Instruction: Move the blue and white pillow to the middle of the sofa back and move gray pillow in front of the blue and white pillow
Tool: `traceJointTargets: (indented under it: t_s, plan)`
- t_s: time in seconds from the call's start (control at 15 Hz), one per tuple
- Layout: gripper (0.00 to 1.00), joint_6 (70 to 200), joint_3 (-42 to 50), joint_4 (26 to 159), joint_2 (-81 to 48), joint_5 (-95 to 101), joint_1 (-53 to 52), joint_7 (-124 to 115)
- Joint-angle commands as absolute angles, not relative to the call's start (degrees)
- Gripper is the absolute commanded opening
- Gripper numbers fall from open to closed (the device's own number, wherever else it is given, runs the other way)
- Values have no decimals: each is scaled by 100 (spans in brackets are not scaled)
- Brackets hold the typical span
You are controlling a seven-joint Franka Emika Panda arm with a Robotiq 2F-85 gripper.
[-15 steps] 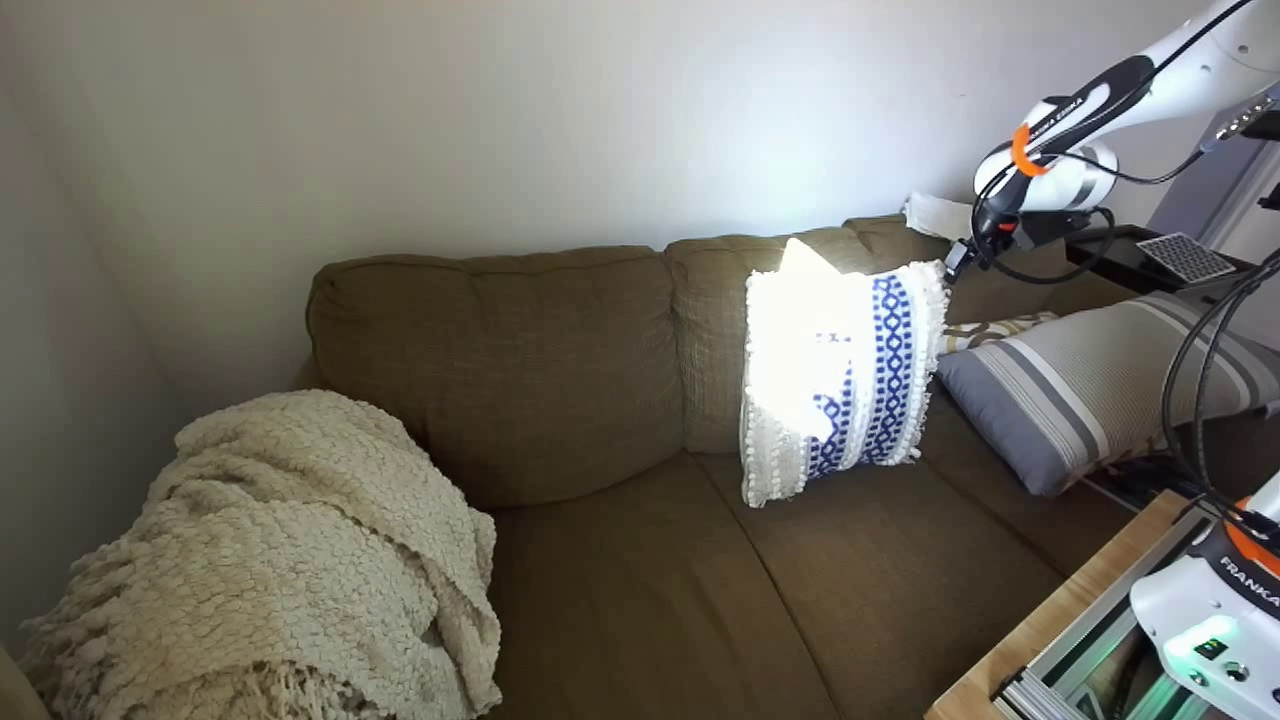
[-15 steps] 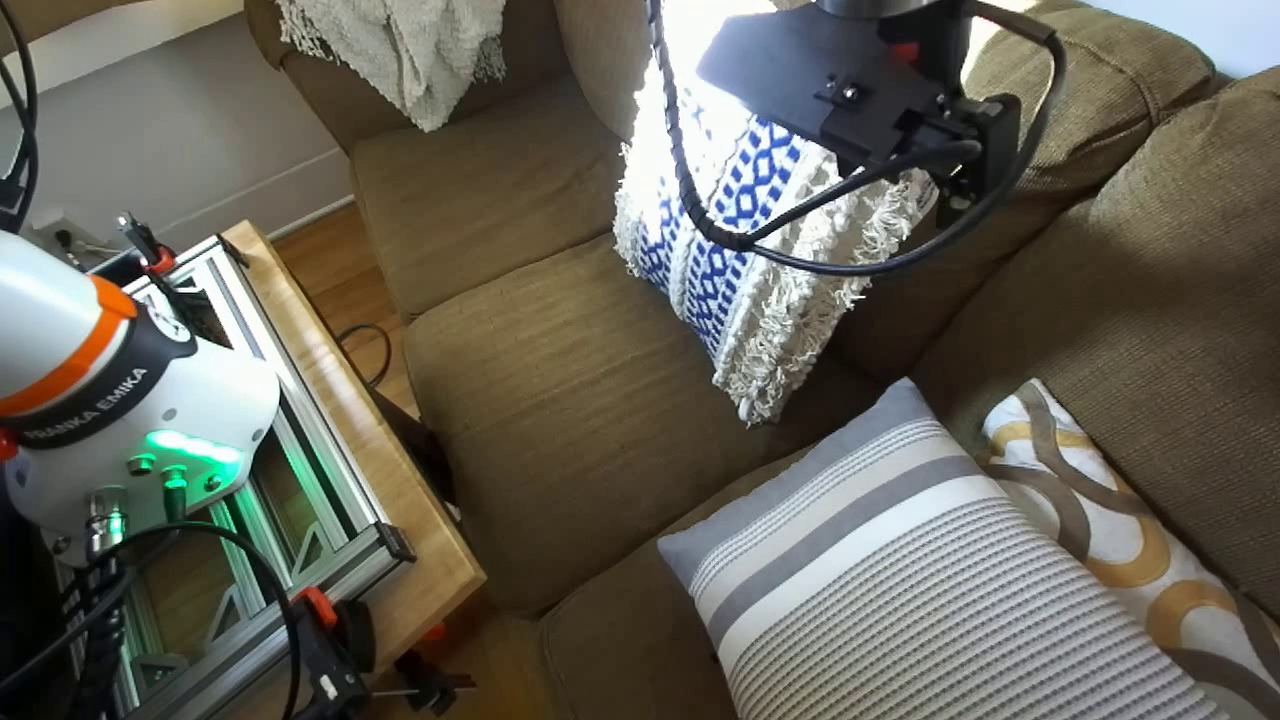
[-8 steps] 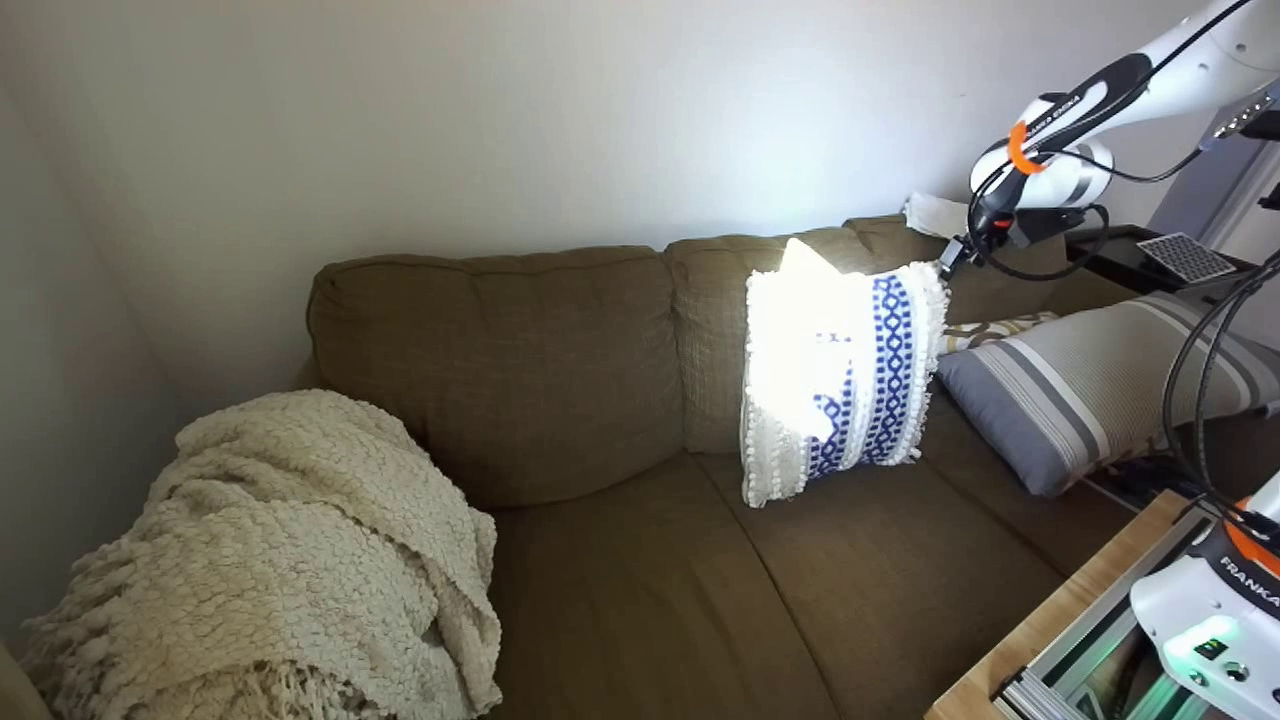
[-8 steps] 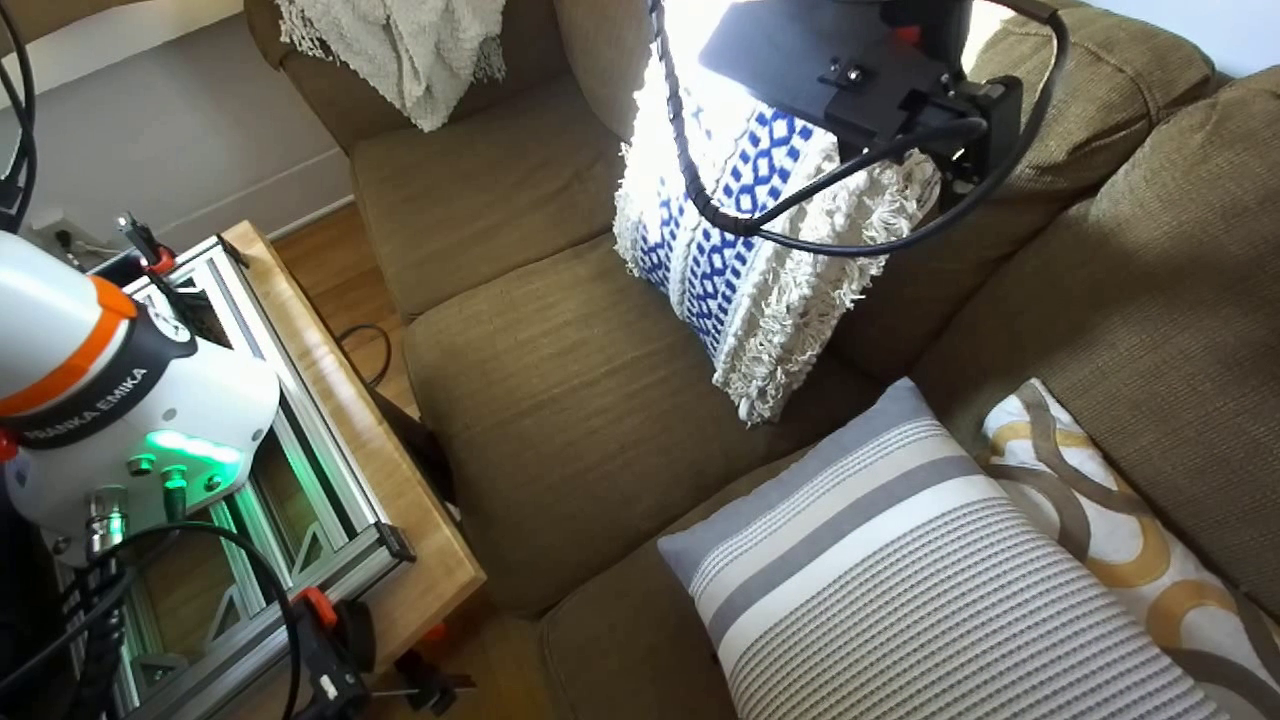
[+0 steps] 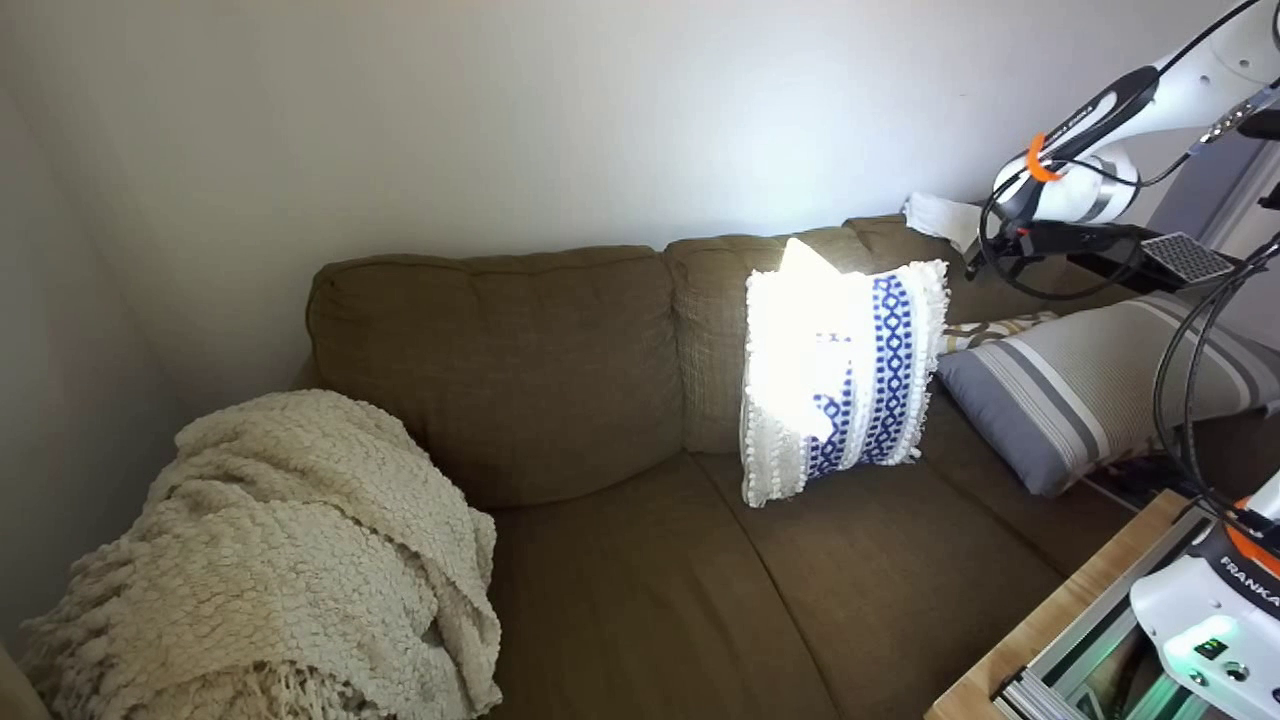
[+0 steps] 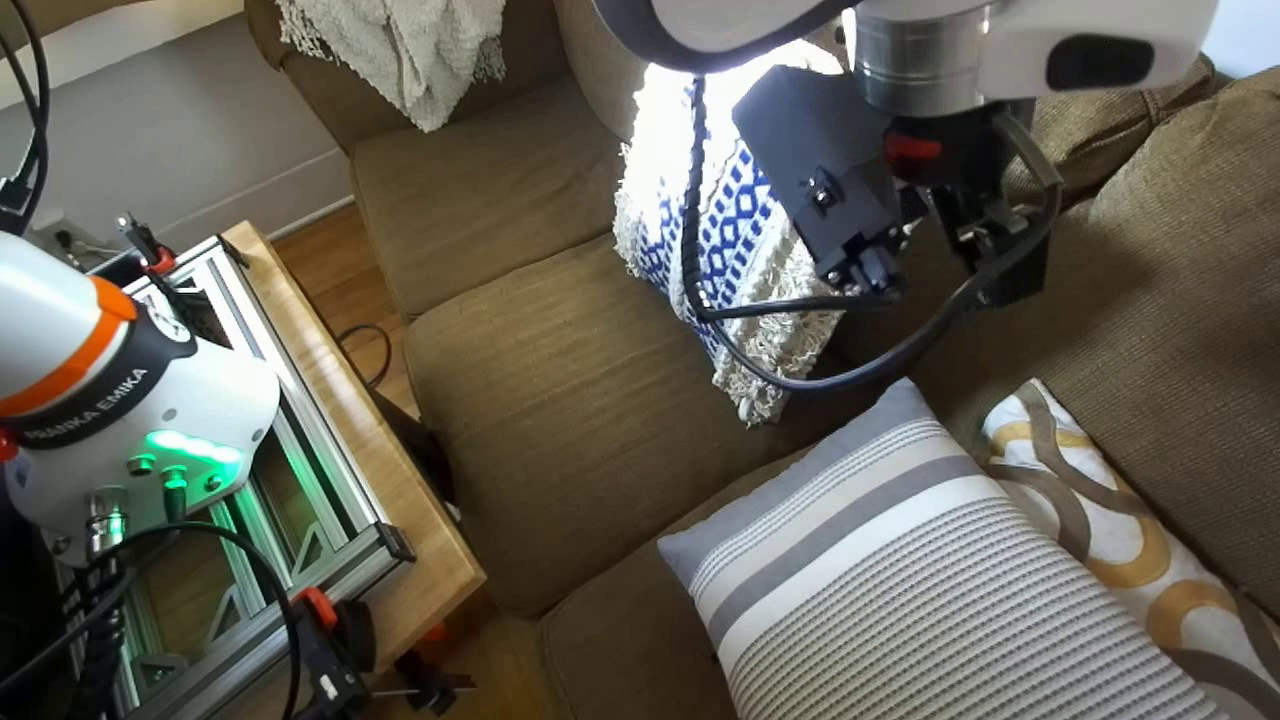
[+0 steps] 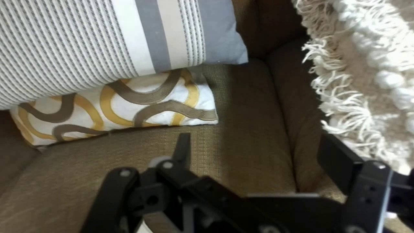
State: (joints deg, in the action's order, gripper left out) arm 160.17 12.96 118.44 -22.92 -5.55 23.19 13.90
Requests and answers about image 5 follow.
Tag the blue and white fringed pillow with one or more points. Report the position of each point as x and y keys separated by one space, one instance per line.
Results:
x=842 y=375

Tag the gray striped pillow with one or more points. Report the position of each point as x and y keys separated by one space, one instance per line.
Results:
x=1083 y=385

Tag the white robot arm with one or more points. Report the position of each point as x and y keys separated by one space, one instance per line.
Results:
x=1104 y=122

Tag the white robot base, green light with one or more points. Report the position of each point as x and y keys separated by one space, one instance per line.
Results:
x=1215 y=626

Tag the brown fabric sofa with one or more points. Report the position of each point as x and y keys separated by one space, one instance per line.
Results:
x=563 y=402

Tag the tan circle patterned pillow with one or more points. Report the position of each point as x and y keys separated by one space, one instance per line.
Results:
x=992 y=334

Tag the cream knitted throw blanket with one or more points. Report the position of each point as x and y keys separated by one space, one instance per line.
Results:
x=292 y=560

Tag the black side table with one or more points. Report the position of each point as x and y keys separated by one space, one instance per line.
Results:
x=1104 y=262

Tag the wooden table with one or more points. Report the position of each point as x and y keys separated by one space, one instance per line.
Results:
x=1053 y=626

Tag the gray flat panel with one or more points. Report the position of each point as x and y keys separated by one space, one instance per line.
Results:
x=1185 y=259

